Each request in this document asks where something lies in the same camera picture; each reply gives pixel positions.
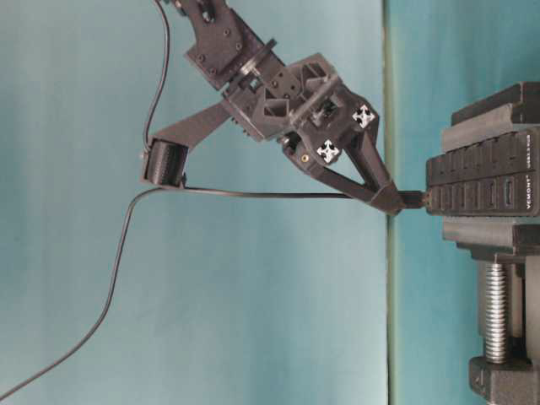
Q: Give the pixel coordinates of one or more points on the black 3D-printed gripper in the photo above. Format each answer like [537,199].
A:
[313,114]

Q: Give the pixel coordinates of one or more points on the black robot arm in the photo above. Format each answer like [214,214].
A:
[225,46]

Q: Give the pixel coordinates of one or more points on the black multi-port USB hub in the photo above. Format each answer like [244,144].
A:
[498,177]

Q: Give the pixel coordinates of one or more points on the black bench vise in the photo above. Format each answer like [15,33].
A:
[510,241]

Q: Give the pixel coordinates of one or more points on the silver threaded vise screw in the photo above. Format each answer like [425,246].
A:
[496,314]

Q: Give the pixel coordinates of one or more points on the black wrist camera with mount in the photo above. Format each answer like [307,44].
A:
[164,164]

